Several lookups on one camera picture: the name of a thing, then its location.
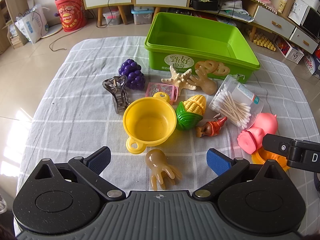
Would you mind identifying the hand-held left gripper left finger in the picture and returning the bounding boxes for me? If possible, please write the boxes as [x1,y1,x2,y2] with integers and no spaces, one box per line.
[34,146,127,203]

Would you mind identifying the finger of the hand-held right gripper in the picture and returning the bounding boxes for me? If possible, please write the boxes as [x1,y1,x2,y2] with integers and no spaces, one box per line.
[262,134,294,162]

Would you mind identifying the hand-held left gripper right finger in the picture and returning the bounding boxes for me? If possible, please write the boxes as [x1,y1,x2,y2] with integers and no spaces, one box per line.
[192,148,288,202]

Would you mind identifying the orange plastic toy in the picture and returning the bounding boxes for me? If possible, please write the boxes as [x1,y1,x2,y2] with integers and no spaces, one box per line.
[251,148,290,172]

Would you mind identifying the pink toy pig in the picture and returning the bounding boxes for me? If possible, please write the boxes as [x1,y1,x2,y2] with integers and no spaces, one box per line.
[237,112,278,153]

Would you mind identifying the small orange brown figurine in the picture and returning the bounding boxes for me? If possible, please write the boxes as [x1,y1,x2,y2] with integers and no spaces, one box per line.
[195,114,228,139]

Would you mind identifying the clear cotton swab container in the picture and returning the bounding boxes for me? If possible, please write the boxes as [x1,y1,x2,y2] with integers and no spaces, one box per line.
[208,74,265,128]

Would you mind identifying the tan toy octopus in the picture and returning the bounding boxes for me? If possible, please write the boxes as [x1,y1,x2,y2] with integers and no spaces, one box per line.
[146,149,183,190]
[189,67,218,96]

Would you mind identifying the yellow toy pot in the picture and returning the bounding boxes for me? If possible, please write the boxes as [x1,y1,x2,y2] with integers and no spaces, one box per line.
[122,92,177,154]

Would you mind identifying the grey hair claw clip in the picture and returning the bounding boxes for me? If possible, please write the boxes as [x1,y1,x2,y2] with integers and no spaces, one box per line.
[102,76,130,115]

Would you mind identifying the yellow green toy corn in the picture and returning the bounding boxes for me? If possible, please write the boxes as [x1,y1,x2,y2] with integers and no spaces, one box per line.
[176,94,207,131]

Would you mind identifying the purple toy grapes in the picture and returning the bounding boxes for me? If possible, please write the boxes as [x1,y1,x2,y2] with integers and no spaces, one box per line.
[118,59,145,90]

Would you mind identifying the pink toy case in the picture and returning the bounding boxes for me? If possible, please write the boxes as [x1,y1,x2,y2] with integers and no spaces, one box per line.
[145,82,179,105]

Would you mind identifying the beige starfish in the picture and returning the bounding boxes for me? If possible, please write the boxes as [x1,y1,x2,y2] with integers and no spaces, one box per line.
[161,65,198,97]

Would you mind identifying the green plastic box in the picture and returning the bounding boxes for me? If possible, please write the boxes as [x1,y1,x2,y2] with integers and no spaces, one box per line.
[144,12,261,84]

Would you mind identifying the grey checked tablecloth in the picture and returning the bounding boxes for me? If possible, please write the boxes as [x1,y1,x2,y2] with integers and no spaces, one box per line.
[14,36,320,233]

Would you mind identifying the red printed floor box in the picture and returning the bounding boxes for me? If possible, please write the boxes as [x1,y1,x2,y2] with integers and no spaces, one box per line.
[302,52,320,75]

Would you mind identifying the white printed floor box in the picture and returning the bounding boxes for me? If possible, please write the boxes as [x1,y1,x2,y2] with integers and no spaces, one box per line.
[275,36,304,64]

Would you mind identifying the low wooden drawer cabinet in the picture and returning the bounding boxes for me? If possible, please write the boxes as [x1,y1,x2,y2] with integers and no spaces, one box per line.
[191,0,320,55]

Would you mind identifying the dark screen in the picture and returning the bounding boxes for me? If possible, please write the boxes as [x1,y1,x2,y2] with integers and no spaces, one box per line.
[300,6,320,43]

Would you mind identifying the round white floor base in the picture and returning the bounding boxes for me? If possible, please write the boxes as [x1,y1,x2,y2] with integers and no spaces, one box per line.
[40,25,63,39]

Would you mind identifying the stack of white papers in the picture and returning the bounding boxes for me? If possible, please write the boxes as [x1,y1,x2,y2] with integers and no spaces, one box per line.
[217,0,254,22]

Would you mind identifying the white yellow drink cup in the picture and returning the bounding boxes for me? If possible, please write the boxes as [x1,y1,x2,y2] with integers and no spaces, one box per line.
[277,0,292,14]

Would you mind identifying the clear storage box pink contents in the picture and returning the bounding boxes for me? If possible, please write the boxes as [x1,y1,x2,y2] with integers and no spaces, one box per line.
[102,7,123,26]

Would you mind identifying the red printed bucket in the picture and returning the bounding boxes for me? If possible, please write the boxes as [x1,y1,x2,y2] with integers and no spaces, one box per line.
[55,0,87,32]

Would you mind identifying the clear storage box blue lid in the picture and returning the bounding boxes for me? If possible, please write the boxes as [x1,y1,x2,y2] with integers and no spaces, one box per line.
[130,6,155,25]

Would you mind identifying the white shopping bag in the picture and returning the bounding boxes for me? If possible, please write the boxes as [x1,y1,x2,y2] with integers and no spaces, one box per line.
[14,4,49,44]

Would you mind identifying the black case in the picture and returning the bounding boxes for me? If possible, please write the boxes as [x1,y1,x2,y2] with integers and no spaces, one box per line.
[191,0,219,12]

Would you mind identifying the light wooden shelf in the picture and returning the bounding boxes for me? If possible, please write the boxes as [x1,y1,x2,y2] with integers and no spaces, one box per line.
[0,0,34,54]

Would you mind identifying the dark floor cable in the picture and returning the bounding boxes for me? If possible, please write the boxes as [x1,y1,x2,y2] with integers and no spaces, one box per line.
[49,27,75,52]

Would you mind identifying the black hanging cable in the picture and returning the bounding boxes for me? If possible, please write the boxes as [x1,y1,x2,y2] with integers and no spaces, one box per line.
[107,0,118,25]

